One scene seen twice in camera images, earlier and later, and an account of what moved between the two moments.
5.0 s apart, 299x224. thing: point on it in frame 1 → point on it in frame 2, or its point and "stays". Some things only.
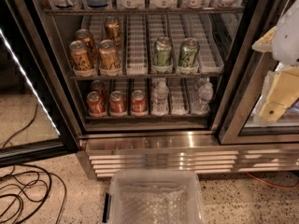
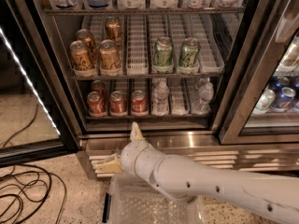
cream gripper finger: (280, 89) → (136, 133)
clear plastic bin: (155, 196) stays
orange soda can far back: (112, 30) stays
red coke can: (138, 104) stays
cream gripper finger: (265, 44) → (111, 164)
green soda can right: (189, 53) stays
